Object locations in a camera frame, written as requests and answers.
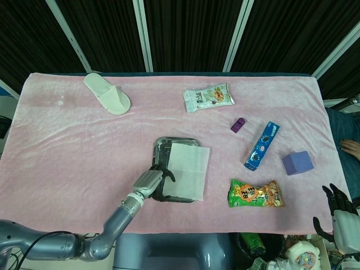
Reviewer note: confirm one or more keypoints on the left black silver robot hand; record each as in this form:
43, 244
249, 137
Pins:
147, 182

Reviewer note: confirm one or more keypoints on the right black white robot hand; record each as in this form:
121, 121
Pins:
347, 225

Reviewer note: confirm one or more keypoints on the white paper sheet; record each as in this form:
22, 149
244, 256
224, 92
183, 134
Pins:
188, 168

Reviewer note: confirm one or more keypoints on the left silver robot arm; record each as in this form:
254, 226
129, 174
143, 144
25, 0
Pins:
115, 222

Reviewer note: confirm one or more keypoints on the metal tray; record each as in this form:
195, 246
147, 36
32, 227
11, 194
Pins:
161, 149

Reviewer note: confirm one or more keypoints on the person hand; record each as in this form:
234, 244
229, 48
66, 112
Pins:
351, 147

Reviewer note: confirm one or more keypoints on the white round toy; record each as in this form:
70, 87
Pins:
302, 253

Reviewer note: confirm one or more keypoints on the blue grey robot torso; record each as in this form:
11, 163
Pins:
174, 250

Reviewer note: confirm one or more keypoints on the pink table cloth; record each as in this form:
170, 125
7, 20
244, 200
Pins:
84, 146

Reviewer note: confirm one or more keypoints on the black trash bin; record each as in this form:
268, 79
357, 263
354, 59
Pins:
274, 244

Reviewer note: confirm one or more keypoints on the purple foam cube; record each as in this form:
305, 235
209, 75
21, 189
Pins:
298, 164

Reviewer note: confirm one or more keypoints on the white slipper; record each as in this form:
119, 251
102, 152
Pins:
109, 97

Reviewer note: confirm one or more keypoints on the blue jeans leg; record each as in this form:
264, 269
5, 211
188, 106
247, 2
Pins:
341, 126

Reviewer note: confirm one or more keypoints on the green snack bag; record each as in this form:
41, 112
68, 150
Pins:
253, 195

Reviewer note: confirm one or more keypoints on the white snack bag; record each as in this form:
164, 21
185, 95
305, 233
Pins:
208, 97

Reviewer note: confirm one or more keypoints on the small purple toy block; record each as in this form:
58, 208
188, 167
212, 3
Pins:
238, 125

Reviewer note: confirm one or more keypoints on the blue cookie box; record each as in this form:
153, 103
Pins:
261, 146

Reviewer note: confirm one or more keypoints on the black curtain panel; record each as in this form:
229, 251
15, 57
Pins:
346, 73
295, 33
107, 33
28, 42
191, 33

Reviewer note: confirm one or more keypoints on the white frame post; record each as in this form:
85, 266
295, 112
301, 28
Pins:
337, 54
9, 89
69, 36
237, 36
144, 36

